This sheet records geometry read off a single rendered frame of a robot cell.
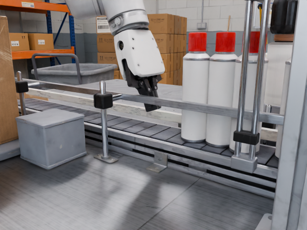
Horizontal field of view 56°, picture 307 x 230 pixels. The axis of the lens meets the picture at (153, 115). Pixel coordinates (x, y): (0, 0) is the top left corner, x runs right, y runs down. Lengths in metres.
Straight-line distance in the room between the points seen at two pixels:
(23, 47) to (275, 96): 4.22
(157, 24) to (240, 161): 3.48
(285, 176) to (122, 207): 0.23
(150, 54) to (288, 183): 0.38
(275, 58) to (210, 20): 4.40
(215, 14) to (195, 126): 4.60
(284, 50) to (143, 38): 0.33
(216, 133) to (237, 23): 4.50
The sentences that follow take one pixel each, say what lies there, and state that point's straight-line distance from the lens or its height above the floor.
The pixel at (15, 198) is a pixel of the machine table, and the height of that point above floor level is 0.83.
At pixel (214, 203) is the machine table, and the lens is 0.47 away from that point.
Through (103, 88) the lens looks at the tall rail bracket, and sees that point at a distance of 0.57.
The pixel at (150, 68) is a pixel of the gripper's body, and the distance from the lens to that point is 0.60.
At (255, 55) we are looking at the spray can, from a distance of 0.49.
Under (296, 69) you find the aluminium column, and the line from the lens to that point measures 0.33.
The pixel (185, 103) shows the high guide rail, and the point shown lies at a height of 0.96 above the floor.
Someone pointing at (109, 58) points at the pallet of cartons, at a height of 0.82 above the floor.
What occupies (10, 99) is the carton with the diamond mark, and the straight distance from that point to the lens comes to 0.71.
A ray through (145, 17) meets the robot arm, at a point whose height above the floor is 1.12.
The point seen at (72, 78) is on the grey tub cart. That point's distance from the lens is 2.72.
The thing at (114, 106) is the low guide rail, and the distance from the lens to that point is 0.74.
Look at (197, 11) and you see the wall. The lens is 5.22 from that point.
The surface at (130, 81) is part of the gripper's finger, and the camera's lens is 0.58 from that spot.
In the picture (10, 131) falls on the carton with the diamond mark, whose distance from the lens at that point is 0.72.
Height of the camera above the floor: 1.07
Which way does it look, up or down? 15 degrees down
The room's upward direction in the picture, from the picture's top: straight up
